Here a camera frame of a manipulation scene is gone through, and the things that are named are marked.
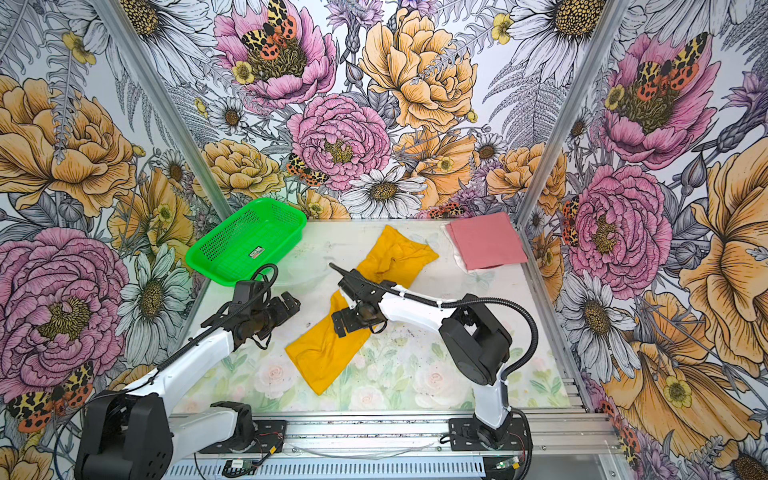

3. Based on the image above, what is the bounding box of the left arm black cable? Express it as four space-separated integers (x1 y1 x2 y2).
53 262 280 480

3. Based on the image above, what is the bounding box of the left aluminium corner post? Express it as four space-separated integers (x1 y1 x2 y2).
94 1 233 220

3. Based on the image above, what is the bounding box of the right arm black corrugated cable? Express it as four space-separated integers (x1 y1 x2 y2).
328 262 540 480

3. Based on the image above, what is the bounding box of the aluminium corner post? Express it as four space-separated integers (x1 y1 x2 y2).
515 0 631 226
94 1 233 220

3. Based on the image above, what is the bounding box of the small green circuit board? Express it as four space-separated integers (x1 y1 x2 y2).
221 459 251 478

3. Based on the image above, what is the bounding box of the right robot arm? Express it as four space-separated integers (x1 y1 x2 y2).
332 265 512 448

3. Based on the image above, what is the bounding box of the yellow t shirt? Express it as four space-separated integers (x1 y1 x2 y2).
284 224 440 396

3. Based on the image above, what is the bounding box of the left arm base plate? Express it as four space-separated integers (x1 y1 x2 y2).
200 419 288 455

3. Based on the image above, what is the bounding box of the aluminium front rail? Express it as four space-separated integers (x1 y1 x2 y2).
160 408 618 479

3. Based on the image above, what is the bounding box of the right aluminium corner post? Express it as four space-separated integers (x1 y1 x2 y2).
515 0 631 226

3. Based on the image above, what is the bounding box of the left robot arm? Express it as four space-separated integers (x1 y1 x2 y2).
74 280 301 479

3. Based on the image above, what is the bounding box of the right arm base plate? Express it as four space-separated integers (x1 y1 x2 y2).
448 416 530 451

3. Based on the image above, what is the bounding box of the folded pink t shirt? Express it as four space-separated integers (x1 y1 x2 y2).
446 212 528 271

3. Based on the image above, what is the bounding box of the green plastic basket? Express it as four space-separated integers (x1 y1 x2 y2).
185 198 307 287

